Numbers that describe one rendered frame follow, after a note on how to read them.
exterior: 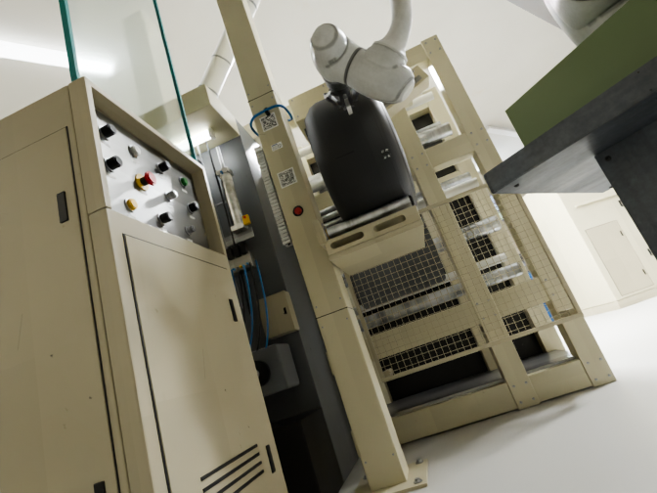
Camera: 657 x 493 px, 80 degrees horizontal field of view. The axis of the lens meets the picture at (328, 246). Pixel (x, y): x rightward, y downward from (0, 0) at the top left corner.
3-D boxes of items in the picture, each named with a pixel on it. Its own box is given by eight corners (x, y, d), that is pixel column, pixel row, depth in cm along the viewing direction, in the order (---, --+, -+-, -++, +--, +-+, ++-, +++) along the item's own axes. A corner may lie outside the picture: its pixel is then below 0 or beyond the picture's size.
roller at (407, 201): (324, 228, 153) (328, 239, 154) (323, 230, 149) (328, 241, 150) (409, 193, 148) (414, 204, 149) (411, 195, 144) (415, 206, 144)
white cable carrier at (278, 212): (283, 245, 162) (252, 148, 176) (286, 247, 167) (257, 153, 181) (292, 241, 161) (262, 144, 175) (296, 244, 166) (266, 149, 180)
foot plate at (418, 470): (348, 509, 127) (346, 501, 128) (362, 480, 153) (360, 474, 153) (427, 486, 123) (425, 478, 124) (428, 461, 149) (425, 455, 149)
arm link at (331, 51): (310, 76, 115) (348, 95, 113) (295, 45, 100) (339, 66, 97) (328, 44, 115) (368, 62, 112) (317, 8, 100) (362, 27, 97)
